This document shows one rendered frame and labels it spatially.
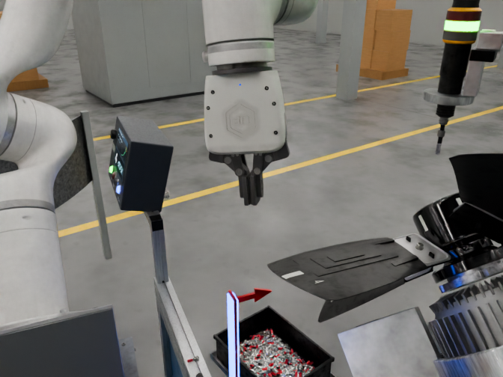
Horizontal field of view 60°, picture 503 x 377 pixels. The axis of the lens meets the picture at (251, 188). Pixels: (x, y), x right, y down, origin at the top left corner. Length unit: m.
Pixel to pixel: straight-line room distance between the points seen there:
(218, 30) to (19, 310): 0.48
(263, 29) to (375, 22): 8.60
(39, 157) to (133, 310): 1.78
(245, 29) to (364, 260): 0.41
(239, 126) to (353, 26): 6.40
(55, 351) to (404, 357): 0.56
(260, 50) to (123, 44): 6.21
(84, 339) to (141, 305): 1.89
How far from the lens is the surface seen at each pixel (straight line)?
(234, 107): 0.54
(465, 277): 0.81
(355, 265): 0.72
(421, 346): 0.85
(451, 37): 0.69
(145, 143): 1.12
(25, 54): 0.84
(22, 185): 0.78
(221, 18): 0.53
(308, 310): 2.48
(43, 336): 0.67
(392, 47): 8.96
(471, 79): 0.70
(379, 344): 0.86
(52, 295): 0.74
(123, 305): 2.59
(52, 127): 0.87
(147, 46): 6.85
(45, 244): 0.76
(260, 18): 0.54
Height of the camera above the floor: 1.59
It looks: 25 degrees down
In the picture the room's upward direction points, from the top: straight up
